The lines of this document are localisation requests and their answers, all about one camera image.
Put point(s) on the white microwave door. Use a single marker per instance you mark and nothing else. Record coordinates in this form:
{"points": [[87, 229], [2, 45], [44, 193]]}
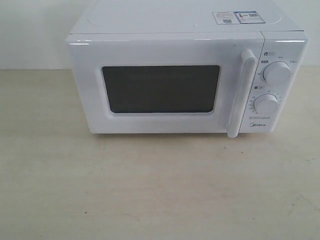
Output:
{"points": [[154, 83]]}

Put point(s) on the white Midea microwave oven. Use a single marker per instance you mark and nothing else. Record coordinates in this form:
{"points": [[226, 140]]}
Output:
{"points": [[284, 40]]}

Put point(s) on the lower white control knob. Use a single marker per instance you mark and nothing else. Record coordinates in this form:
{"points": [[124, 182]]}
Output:
{"points": [[266, 104]]}

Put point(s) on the white control knob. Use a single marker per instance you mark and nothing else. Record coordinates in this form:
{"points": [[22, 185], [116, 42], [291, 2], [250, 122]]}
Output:
{"points": [[266, 104], [277, 73]]}

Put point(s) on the white warning label sticker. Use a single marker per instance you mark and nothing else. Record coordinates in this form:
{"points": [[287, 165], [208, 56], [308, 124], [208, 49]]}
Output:
{"points": [[226, 18]]}

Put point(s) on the upper white control knob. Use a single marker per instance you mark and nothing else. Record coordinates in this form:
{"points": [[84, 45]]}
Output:
{"points": [[277, 73]]}

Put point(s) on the blue energy label sticker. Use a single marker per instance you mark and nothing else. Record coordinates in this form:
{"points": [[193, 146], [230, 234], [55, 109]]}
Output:
{"points": [[249, 17]]}

